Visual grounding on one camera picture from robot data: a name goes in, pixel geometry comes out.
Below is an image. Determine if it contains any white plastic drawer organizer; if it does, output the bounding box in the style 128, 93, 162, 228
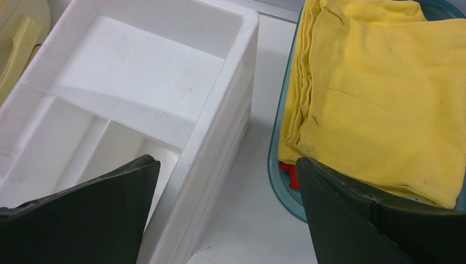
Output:
1, 1, 259, 263

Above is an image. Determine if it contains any teal transparent plastic tray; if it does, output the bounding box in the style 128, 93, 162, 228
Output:
268, 1, 465, 223

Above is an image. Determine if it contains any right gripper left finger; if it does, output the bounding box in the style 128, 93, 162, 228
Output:
1, 155, 160, 263

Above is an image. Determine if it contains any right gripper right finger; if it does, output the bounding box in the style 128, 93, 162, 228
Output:
296, 157, 465, 263

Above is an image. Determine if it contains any yellow garment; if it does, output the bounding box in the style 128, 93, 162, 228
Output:
278, 1, 465, 208

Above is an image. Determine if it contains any yellow hard-shell suitcase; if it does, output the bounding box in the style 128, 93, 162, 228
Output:
1, 0, 51, 103

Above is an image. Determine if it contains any red white striped garment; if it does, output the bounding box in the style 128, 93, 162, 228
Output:
279, 161, 299, 190

